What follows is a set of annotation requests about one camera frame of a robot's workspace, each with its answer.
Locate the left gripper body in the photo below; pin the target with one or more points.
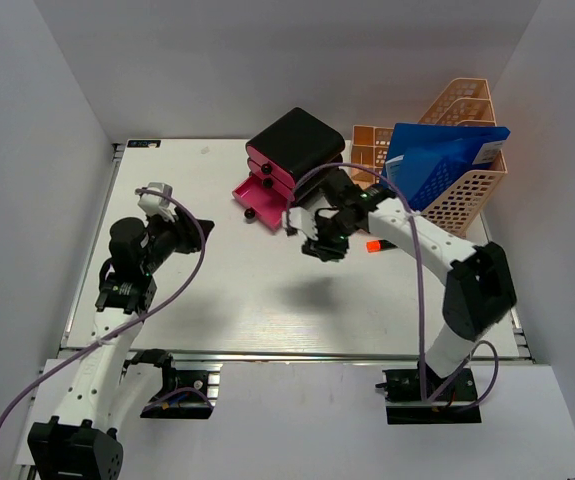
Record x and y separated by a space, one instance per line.
169 237

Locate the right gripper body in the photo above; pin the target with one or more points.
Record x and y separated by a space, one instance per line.
333 234

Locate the orange highlighter marker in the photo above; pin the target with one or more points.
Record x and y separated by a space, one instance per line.
379 245

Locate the black pink drawer organizer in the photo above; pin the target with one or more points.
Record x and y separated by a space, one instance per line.
278 157

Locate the blue plastic folder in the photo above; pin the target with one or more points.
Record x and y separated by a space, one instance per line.
424 160

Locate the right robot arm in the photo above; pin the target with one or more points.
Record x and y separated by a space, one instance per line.
478 287

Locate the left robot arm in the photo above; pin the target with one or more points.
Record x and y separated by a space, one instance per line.
82 439

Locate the black label sticker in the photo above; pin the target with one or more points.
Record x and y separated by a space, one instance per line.
143 143

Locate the peach file rack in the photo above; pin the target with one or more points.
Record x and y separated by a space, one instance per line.
465 102

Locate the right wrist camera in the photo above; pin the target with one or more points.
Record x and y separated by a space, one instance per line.
299 220

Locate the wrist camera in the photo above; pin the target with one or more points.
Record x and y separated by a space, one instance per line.
299 220
153 205

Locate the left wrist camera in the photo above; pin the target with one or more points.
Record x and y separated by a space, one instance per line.
153 205

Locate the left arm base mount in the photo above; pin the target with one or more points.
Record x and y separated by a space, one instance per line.
185 393

